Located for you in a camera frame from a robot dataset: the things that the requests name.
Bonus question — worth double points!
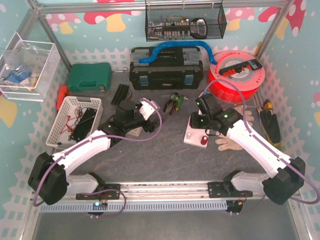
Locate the red spring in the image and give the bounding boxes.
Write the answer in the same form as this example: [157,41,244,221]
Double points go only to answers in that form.
[200,136,208,146]

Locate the orange black pliers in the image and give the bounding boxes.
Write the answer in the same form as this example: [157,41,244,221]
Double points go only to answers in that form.
[162,96,177,115]

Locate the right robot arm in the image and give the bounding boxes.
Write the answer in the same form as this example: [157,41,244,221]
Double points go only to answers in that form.
[190,93,306,205]

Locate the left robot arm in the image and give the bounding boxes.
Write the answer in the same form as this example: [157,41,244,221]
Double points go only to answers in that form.
[28,98,163,207]

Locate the white spring tray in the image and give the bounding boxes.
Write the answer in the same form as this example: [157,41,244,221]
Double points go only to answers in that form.
[127,127,143,137]

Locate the brown tape roll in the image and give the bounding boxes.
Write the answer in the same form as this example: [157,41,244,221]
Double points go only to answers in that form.
[125,89,133,100]

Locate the black aluminium extrusion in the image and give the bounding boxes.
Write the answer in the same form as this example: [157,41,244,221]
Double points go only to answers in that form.
[111,84,129,106]

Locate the white peg board fixture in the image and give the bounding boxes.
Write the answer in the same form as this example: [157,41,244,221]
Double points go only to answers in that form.
[183,121,209,148]

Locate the black circuit board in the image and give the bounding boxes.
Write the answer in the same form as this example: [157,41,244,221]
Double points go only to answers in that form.
[69,108,97,143]

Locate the white perforated basket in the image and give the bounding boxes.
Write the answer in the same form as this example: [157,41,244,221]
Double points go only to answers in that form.
[46,96,103,150]

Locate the green plastic case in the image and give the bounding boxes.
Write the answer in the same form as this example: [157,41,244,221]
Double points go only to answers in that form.
[66,62,112,92]

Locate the yellow black screwdriver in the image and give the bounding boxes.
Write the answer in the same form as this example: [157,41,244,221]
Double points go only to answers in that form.
[256,99,273,112]

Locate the red filament spool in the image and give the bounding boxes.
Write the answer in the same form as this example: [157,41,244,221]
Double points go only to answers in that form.
[207,50,266,104]

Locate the black rubber glove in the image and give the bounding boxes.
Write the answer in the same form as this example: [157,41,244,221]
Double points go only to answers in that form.
[259,110,281,150]

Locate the black toolbox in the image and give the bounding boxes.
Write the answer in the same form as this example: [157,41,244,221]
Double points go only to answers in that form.
[129,46,204,90]

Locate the clear acrylic box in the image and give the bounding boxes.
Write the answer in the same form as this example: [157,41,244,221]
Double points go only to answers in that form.
[0,32,61,102]

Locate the blue white glove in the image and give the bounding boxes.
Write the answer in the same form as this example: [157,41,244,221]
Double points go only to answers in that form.
[4,64,32,86]

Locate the orange handled tool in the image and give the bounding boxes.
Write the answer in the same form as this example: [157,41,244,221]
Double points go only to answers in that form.
[56,84,70,111]

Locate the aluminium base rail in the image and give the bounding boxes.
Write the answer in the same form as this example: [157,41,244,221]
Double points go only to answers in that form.
[31,181,301,202]

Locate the blue corrugated hose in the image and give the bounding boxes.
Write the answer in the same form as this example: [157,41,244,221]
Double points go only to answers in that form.
[138,40,219,66]

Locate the white slotted cable duct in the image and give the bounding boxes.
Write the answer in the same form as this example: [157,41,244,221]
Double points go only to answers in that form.
[40,200,228,213]

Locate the black wire mesh basket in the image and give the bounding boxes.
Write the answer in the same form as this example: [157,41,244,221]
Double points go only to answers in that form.
[145,3,227,42]

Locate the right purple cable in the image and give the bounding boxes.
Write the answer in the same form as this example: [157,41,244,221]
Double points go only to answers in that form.
[198,78,320,216]

